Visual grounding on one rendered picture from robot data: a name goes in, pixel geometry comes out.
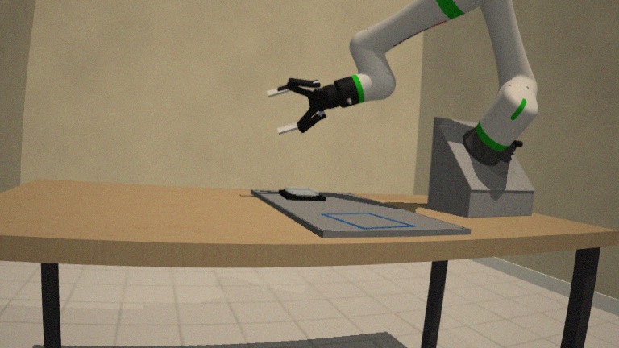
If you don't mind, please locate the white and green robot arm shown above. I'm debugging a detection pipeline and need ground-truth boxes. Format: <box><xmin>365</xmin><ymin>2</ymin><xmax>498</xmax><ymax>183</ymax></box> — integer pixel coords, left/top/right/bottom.
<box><xmin>334</xmin><ymin>0</ymin><xmax>538</xmax><ymax>166</ymax></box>

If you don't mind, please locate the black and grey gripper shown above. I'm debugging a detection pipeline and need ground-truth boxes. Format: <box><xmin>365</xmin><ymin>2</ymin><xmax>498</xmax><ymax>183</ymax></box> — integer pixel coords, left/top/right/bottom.
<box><xmin>267</xmin><ymin>78</ymin><xmax>340</xmax><ymax>135</ymax></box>

